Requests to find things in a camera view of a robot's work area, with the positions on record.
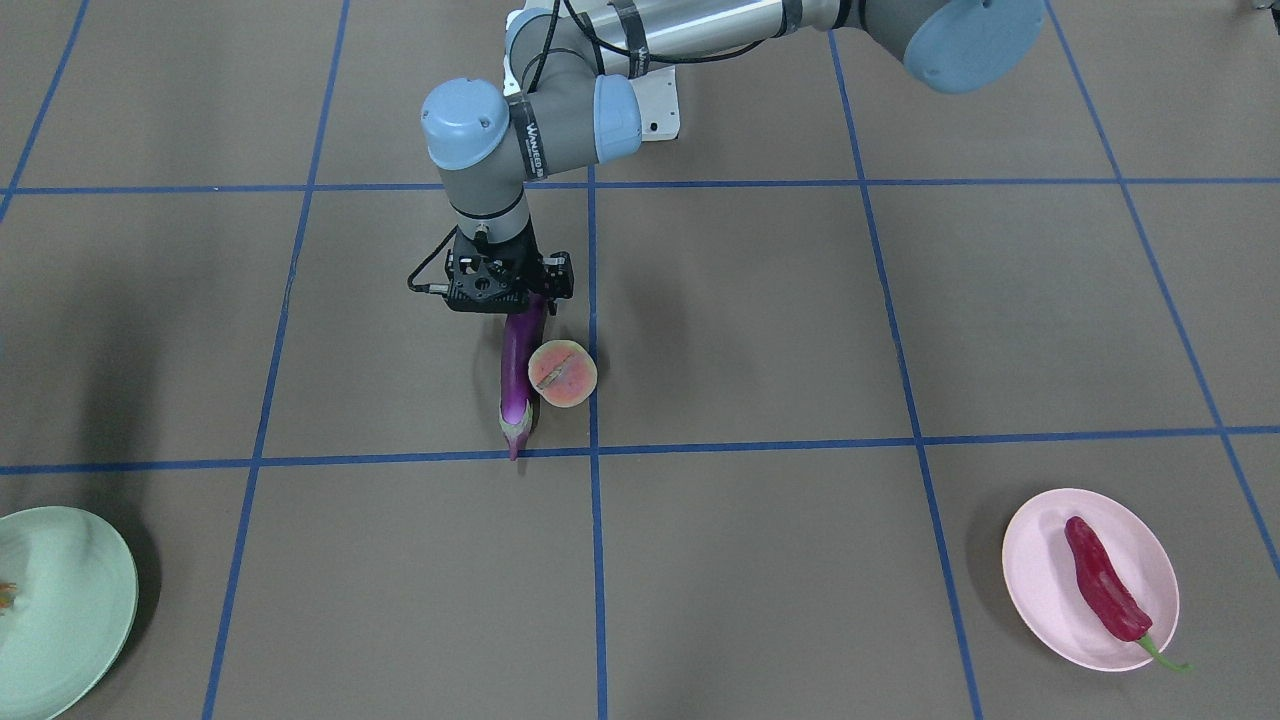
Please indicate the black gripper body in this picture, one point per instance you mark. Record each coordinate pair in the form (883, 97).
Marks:
(559, 277)

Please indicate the purple eggplant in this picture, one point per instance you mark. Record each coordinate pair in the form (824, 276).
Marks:
(518, 405)

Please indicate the pink yellow peach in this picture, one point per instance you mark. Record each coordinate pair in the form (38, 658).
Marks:
(563, 373)

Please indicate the red chili pepper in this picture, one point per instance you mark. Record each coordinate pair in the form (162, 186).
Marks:
(1105, 593)

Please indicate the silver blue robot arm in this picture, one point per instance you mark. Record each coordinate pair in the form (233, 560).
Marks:
(576, 106)

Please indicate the green plate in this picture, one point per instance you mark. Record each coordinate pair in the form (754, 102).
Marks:
(78, 593)

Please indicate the pink plate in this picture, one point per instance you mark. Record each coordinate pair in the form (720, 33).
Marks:
(1039, 576)

